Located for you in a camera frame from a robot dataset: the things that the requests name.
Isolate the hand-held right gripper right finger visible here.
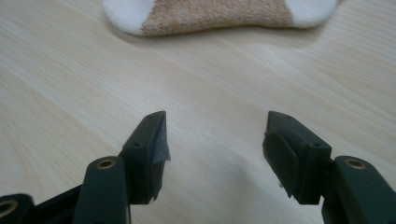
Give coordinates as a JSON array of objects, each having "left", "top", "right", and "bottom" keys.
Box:
[{"left": 262, "top": 110, "right": 332, "bottom": 206}]

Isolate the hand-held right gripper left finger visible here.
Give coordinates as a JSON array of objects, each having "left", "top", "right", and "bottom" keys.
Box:
[{"left": 119, "top": 110, "right": 172, "bottom": 205}]

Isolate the brown and white sock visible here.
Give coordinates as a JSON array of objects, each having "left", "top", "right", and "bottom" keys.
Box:
[{"left": 101, "top": 0, "right": 339, "bottom": 37}]

